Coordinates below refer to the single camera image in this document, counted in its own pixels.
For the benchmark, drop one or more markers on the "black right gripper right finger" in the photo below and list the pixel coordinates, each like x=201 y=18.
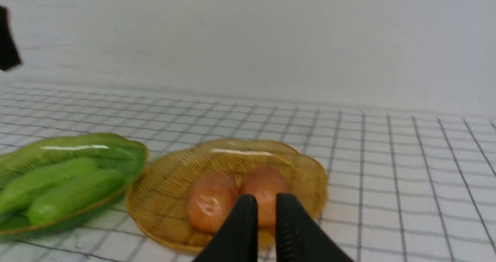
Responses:
x=298 y=238

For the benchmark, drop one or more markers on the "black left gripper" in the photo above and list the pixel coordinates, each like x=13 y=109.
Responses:
x=9 y=54

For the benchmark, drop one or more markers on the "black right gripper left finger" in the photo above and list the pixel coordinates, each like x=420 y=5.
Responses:
x=237 y=239

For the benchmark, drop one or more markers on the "orange potato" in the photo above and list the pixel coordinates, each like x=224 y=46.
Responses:
x=210 y=200
x=264 y=183

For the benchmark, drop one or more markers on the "green cucumber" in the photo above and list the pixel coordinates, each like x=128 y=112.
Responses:
x=22 y=191
x=74 y=195

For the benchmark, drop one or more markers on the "amber glass plate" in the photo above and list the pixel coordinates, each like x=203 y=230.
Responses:
x=157 y=200

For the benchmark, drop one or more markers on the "white grid tablecloth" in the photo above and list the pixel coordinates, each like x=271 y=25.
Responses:
x=402 y=187

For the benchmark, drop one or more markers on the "green glass plate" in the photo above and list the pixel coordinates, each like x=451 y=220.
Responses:
x=111 y=151

